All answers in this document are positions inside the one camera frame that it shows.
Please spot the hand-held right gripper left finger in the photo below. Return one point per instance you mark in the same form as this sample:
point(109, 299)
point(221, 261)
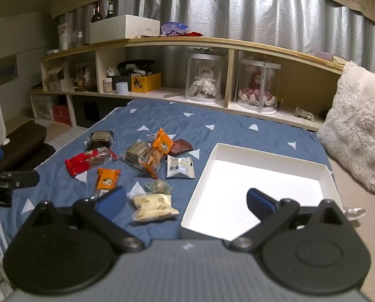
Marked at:
point(112, 199)

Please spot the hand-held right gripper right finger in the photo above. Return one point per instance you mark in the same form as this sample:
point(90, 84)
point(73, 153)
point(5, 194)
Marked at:
point(261, 203)

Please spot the orange snack bar packet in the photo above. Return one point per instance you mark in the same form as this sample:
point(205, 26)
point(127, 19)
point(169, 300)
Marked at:
point(157, 151)
point(107, 179)

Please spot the white tray box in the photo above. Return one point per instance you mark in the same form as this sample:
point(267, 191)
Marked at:
point(253, 176)

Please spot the cream yellow snack packet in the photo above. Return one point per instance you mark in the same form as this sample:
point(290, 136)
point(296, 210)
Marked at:
point(152, 207)

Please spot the red snack bar packet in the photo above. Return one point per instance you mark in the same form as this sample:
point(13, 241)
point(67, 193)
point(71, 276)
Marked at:
point(90, 160)

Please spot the green round candy packet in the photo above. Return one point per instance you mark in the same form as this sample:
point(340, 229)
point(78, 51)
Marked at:
point(157, 187)

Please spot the light brownie clear packet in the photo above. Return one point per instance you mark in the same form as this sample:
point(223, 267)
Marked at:
point(137, 152)

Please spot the dark brownie clear packet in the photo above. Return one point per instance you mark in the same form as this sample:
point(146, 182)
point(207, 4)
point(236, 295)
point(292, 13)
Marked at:
point(101, 138)

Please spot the silver white packet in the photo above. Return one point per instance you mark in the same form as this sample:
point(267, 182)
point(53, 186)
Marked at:
point(179, 166)

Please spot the brown square packet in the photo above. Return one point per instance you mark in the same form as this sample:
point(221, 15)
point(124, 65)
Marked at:
point(181, 147)

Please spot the dark brown cushion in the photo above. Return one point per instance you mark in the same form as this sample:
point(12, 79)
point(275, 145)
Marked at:
point(20, 144)

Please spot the clear storage bin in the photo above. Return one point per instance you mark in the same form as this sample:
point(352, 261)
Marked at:
point(42, 107)

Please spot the red box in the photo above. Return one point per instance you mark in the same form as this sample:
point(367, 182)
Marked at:
point(61, 113)

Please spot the clear plastic wrapper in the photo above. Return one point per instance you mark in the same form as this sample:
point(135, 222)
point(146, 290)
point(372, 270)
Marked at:
point(354, 213)

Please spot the blue quilted blanket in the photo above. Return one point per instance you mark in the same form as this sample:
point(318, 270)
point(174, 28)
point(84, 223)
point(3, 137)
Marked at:
point(206, 122)

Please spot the small open white box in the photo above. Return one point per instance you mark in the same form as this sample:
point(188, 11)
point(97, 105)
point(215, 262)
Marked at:
point(58, 80)

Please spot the small grey figurine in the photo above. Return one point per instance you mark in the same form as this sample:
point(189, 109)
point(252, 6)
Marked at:
point(304, 114)

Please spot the beige bed sheet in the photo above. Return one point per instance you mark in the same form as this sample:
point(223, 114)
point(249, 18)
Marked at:
point(363, 242)

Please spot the white cup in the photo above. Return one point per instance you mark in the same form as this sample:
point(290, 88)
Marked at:
point(122, 87)

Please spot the small white jar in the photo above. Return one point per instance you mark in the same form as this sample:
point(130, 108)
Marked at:
point(107, 85)

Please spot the pink dress doll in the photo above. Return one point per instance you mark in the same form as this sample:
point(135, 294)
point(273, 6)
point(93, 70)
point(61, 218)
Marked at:
point(256, 88)

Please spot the teddy bear picture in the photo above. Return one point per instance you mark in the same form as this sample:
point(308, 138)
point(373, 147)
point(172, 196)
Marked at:
point(85, 77)

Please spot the black tissue box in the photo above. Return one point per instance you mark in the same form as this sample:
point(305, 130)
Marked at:
point(121, 79)

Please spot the grey flat case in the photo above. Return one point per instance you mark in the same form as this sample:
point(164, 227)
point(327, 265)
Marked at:
point(173, 94)

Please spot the yellow box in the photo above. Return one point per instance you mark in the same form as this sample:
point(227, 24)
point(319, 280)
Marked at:
point(148, 83)

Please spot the white fluffy pillow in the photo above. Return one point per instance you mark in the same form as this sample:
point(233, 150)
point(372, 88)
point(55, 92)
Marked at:
point(354, 116)

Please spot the wooden shelf unit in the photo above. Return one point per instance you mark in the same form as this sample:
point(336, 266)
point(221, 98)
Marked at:
point(300, 78)

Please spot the white dress doll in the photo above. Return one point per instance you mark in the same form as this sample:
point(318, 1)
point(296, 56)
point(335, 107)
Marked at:
point(203, 81)

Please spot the glass jar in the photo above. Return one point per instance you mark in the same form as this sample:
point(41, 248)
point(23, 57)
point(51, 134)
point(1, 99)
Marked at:
point(64, 36)

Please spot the clear display case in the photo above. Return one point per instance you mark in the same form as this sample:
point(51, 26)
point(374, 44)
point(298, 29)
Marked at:
point(193, 60)
point(245, 66)

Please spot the pale purple box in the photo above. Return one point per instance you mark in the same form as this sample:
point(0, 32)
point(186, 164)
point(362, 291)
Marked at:
point(325, 54)

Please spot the dark glass bottle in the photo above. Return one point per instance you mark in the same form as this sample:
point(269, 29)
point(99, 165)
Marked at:
point(96, 14)

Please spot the white cardboard box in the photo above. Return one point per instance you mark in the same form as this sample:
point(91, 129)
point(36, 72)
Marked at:
point(124, 26)

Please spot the purple plastic bag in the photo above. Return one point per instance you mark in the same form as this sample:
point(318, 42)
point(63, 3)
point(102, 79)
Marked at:
point(173, 28)

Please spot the red cloth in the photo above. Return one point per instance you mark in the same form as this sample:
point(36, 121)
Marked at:
point(193, 33)

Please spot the green glass bottle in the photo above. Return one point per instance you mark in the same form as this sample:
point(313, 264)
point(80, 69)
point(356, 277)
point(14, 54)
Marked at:
point(110, 11)

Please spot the grey curtain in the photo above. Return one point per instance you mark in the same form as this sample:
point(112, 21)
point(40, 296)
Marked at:
point(237, 15)

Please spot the grey wall panel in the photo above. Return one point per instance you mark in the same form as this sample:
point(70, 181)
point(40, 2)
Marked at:
point(3, 70)

